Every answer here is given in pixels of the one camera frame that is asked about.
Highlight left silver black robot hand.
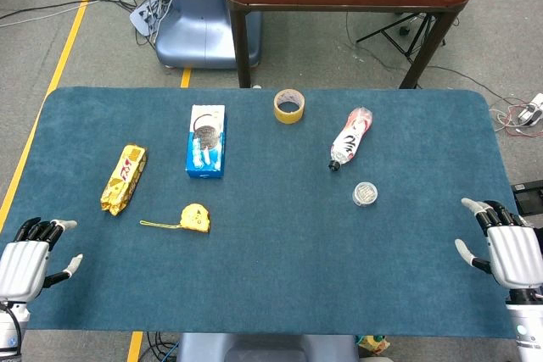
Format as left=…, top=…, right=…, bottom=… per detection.
left=0, top=216, right=84, bottom=302

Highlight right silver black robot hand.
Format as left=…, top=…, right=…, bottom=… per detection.
left=454, top=198, right=543, bottom=304

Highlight yellow tape measure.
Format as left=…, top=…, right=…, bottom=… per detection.
left=139, top=203, right=211, bottom=235

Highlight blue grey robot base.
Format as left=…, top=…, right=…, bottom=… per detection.
left=154, top=0, right=262, bottom=70

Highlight yellow packing tape roll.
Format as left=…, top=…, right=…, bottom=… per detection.
left=273, top=88, right=306, bottom=125

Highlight black flat box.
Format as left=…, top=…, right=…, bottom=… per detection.
left=511, top=181, right=543, bottom=215

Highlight yellow foil snack packet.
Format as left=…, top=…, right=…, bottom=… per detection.
left=99, top=144, right=148, bottom=216

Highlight clear round clip container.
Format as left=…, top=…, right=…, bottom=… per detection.
left=351, top=181, right=379, bottom=209

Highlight colourful snack bag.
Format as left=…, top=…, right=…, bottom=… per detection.
left=355, top=334, right=391, bottom=354

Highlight plastic bottle red white label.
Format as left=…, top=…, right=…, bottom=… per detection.
left=327, top=107, right=374, bottom=173

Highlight blue cookie box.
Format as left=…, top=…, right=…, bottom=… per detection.
left=185, top=103, right=228, bottom=180

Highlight blue felt table cover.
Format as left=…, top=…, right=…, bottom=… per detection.
left=0, top=86, right=538, bottom=340

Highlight black tripod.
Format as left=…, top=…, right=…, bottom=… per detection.
left=355, top=12, right=447, bottom=62

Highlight grey blue robot torso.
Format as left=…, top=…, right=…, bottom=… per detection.
left=176, top=331, right=360, bottom=362

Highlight white power strip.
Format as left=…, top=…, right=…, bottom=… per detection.
left=129, top=0, right=165, bottom=37

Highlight black blue cables under table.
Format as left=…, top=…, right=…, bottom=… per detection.
left=143, top=331, right=179, bottom=362

